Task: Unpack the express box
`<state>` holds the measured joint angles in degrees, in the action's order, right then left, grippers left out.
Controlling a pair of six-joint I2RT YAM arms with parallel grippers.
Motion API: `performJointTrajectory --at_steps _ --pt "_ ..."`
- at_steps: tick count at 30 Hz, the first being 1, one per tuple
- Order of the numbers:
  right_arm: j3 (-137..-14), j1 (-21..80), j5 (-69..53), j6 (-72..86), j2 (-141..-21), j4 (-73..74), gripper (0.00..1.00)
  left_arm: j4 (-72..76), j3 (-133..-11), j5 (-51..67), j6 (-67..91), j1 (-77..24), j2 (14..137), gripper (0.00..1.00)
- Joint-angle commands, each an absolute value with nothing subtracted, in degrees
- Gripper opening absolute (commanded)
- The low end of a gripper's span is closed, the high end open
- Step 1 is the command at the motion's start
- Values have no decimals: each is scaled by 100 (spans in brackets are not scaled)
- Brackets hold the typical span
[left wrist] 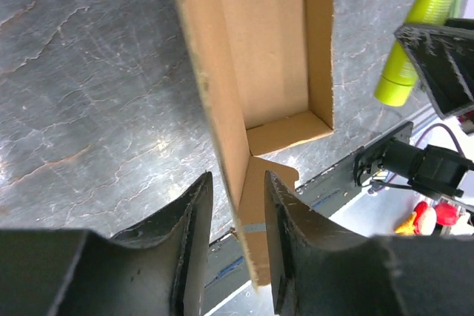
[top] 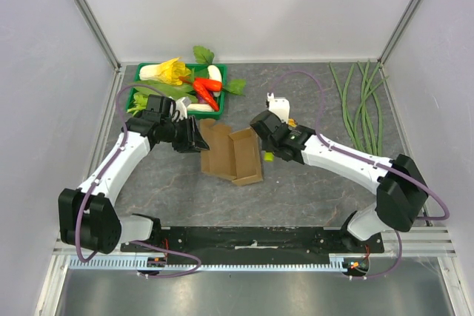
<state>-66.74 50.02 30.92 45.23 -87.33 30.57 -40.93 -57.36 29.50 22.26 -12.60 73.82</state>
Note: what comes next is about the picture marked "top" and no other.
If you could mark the red chili pepper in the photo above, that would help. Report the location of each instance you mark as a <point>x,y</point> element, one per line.
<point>205,87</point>

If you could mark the slotted white cable duct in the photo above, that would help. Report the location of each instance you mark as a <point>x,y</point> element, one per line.
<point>157,263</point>

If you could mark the green tube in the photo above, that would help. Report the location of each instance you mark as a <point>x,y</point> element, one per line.
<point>269,157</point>

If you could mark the white radish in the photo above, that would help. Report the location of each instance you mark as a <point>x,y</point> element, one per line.
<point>215,75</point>

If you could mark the green plastic tray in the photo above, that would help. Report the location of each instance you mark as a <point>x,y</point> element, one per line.
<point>198,70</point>

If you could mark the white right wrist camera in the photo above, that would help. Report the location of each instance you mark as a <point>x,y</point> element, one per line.
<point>280,106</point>

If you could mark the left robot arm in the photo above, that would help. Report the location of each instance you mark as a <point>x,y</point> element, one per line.
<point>87,216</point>

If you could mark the green long beans bundle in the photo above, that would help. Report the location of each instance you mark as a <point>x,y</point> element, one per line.
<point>365,126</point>

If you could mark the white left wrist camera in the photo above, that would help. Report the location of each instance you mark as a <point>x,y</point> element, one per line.
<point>179,109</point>

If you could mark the yellow utility knife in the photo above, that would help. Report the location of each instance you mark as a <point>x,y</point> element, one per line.
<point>292,122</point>

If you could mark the brown cardboard express box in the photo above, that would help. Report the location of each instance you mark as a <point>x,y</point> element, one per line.
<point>232,155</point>

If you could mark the green white celery stalk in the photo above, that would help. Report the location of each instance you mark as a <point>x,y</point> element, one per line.
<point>140,103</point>

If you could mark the yellow napa cabbage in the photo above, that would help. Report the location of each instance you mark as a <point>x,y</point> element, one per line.
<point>168,72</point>

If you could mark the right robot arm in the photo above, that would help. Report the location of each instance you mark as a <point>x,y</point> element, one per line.
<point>396,183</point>

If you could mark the green leaf sprig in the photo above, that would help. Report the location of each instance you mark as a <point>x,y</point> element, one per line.
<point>203,55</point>

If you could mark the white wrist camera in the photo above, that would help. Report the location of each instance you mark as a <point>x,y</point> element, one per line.
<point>179,109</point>
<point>280,106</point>

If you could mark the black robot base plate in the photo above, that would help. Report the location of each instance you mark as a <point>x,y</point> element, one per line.
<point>252,244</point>

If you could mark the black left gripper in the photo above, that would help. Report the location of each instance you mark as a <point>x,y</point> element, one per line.
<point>192,138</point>

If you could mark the large green leaf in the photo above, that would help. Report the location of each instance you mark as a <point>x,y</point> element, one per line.
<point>157,88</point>

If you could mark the green leaf beside tray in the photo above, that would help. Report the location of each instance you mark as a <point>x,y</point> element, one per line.
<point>235,87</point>

